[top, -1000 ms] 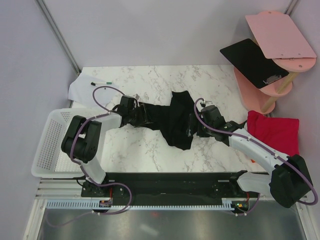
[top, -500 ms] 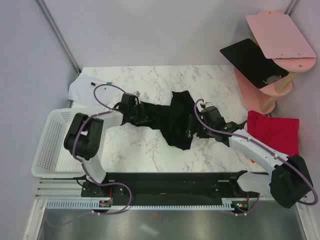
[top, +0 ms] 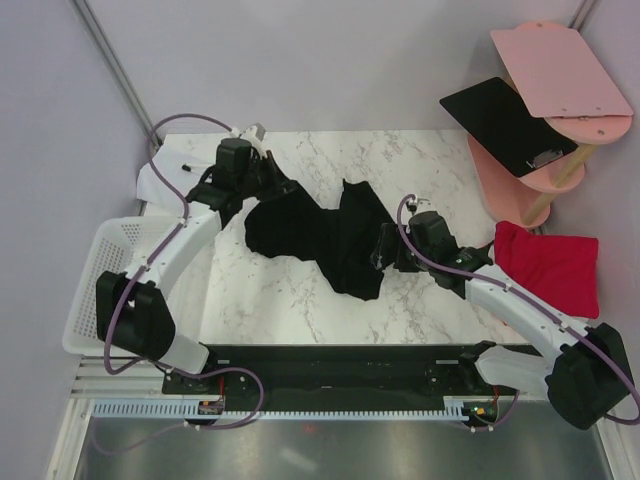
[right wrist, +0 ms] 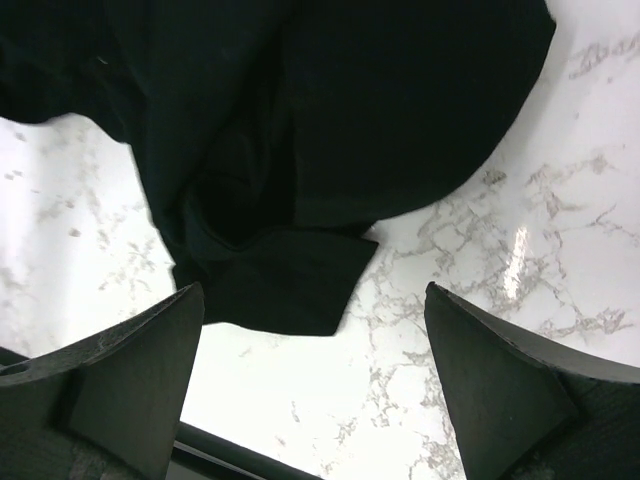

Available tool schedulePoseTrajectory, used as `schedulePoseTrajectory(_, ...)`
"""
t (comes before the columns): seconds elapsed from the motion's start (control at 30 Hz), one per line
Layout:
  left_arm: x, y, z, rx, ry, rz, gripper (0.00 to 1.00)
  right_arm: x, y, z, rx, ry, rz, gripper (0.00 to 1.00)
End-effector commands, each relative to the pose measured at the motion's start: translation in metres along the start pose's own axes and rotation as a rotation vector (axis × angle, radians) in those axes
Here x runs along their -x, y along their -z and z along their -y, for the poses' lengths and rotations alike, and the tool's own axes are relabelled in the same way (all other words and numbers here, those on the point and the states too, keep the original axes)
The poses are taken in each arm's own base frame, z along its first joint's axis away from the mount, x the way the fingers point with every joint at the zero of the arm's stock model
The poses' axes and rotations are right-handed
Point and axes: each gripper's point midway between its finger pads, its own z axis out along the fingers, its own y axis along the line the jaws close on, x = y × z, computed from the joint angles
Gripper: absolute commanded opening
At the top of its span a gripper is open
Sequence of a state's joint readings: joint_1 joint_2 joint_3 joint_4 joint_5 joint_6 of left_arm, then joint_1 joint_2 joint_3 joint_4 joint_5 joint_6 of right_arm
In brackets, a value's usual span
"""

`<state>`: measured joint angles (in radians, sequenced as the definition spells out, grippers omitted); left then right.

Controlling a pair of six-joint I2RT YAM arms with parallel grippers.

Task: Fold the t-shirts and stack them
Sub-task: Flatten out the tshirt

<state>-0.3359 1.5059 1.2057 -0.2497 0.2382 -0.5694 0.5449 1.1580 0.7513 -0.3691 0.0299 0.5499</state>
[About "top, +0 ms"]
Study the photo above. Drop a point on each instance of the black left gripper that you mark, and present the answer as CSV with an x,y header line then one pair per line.
x,y
280,185

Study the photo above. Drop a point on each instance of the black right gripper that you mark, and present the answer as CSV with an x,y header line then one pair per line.
x,y
389,237

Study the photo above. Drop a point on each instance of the black t-shirt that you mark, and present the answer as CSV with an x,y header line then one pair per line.
x,y
340,241

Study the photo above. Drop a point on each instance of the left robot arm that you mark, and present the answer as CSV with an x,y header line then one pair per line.
x,y
131,308

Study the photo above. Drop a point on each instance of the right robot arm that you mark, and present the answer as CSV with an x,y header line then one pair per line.
x,y
582,371

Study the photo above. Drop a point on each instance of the green capped marker pen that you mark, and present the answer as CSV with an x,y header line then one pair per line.
x,y
192,167

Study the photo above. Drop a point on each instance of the white paper sheet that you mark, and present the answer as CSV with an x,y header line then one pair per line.
x,y
150,188

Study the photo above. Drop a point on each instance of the black clipboard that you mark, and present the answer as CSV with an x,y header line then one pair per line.
x,y
495,115

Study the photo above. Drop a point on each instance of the red folded t-shirt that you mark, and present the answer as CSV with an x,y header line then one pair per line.
x,y
560,270

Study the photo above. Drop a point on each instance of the white plastic basket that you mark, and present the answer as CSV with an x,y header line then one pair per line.
x,y
118,244

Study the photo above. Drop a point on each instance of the pink wooden shelf stand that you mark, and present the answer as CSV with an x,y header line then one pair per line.
x,y
562,82

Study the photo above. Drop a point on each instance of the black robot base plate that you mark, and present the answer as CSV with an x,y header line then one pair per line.
x,y
339,375

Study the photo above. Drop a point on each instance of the aluminium frame post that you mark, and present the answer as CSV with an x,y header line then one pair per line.
x,y
104,47

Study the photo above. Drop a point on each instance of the white slotted cable duct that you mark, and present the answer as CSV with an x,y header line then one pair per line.
x,y
451,409

